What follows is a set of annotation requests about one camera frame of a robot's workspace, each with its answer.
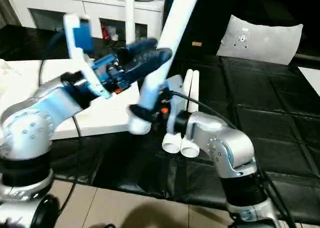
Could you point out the white plastic table leg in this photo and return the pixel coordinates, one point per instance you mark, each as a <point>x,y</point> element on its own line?
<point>190,149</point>
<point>175,27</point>
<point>129,12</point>
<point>171,144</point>

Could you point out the white plastic table top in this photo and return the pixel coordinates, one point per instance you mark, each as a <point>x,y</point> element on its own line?
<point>30,87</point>

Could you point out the small yellow label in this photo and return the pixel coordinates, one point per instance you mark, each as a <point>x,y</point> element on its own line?
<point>196,43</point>

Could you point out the white glass-door cabinet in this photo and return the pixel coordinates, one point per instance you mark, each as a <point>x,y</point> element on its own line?
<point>60,7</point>

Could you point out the black work mat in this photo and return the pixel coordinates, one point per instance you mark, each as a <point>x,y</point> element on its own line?
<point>260,123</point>

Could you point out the grey curtain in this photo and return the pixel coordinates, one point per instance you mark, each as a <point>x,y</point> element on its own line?
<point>7,7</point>

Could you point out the white flat board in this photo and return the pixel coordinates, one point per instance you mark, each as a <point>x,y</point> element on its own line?
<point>312,80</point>

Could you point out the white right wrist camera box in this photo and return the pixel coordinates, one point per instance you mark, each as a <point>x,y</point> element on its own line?
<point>176,95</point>

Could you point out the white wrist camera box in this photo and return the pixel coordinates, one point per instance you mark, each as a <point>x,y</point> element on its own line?
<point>80,42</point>
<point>176,95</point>

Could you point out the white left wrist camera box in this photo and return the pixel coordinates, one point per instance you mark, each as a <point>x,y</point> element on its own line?
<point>80,42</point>

